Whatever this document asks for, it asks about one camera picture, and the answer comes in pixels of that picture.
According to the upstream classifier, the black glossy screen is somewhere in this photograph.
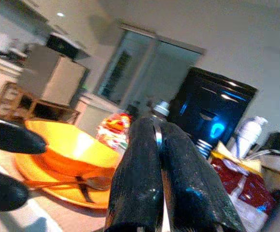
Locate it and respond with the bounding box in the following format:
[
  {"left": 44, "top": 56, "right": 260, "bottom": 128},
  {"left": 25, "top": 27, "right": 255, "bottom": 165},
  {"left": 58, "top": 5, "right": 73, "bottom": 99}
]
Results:
[{"left": 167, "top": 66, "right": 259, "bottom": 148}]

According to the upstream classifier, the black box appliance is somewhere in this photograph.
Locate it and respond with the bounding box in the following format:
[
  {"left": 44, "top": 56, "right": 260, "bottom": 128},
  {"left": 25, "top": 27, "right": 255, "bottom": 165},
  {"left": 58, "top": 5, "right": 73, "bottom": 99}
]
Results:
[{"left": 262, "top": 130, "right": 280, "bottom": 156}]

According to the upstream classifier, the white plastic bottle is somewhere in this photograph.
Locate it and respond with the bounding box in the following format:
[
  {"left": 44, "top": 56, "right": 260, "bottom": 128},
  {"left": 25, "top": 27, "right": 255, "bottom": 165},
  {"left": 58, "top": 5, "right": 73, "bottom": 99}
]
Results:
[{"left": 231, "top": 116, "right": 269, "bottom": 158}]

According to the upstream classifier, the silver metal spoon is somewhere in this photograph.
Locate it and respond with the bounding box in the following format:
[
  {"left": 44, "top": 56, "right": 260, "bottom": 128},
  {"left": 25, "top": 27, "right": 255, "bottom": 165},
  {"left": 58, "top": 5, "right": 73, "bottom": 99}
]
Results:
[{"left": 26, "top": 175, "right": 114, "bottom": 192}]

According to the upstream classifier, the red packaging box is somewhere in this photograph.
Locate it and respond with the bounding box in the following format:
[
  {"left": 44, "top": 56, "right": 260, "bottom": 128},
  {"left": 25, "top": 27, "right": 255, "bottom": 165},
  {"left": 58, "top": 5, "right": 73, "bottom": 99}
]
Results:
[{"left": 210, "top": 156, "right": 279, "bottom": 216}]

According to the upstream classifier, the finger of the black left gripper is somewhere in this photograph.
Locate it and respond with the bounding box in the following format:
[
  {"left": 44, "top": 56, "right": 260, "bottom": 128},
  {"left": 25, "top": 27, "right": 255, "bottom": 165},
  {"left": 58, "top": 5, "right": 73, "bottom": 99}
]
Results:
[
  {"left": 0, "top": 165, "right": 30, "bottom": 213},
  {"left": 0, "top": 115, "right": 48, "bottom": 155}
]

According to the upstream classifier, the red yellow snack bag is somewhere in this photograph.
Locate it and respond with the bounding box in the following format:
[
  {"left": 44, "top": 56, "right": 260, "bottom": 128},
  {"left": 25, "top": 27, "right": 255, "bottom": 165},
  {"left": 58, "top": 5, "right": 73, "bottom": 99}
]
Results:
[{"left": 95, "top": 112, "right": 134, "bottom": 151}]

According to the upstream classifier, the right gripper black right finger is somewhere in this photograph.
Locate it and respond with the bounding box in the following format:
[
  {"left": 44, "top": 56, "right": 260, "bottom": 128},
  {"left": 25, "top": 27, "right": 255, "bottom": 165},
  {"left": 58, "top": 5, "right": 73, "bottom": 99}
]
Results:
[{"left": 158, "top": 123, "right": 247, "bottom": 232}]

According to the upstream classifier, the black range hood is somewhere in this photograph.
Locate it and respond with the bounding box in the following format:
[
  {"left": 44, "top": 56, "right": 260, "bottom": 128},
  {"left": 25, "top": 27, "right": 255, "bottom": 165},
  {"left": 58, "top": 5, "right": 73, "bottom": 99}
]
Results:
[{"left": 45, "top": 33, "right": 90, "bottom": 61}]

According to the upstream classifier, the dark bottle with silver cap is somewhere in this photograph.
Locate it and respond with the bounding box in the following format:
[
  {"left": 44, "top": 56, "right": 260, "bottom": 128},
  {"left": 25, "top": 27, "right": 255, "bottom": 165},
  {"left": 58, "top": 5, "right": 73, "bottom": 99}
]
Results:
[{"left": 151, "top": 101, "right": 171, "bottom": 123}]

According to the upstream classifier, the frosted glass sliding door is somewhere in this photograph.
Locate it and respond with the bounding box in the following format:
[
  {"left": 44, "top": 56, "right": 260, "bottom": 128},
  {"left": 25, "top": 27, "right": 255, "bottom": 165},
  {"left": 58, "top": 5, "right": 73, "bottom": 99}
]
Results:
[{"left": 93, "top": 23, "right": 206, "bottom": 111}]

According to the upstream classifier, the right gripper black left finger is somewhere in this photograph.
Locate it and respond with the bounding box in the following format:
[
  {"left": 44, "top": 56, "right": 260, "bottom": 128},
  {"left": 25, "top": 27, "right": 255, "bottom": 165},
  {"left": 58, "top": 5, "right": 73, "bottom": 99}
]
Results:
[{"left": 105, "top": 116, "right": 168, "bottom": 232}]

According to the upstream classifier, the orange plate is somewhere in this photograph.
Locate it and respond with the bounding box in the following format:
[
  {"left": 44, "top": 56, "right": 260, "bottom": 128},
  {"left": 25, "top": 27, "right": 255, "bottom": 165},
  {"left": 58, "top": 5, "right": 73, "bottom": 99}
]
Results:
[{"left": 15, "top": 149, "right": 121, "bottom": 210}]

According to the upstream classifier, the silver ribbed coil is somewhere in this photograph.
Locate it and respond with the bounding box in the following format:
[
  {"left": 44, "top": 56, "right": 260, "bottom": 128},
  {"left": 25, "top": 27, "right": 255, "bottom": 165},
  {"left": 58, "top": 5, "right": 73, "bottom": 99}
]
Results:
[{"left": 195, "top": 139, "right": 213, "bottom": 159}]

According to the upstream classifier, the wooden open shelf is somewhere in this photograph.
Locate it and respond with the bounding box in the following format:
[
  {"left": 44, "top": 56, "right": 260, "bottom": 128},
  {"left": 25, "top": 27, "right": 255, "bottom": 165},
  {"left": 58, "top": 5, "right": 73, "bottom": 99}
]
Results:
[{"left": 0, "top": 81, "right": 81, "bottom": 124}]

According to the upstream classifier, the orange bowl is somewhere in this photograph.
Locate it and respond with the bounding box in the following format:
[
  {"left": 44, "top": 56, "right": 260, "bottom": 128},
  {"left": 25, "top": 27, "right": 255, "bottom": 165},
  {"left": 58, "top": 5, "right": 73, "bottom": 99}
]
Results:
[{"left": 24, "top": 119, "right": 122, "bottom": 180}]

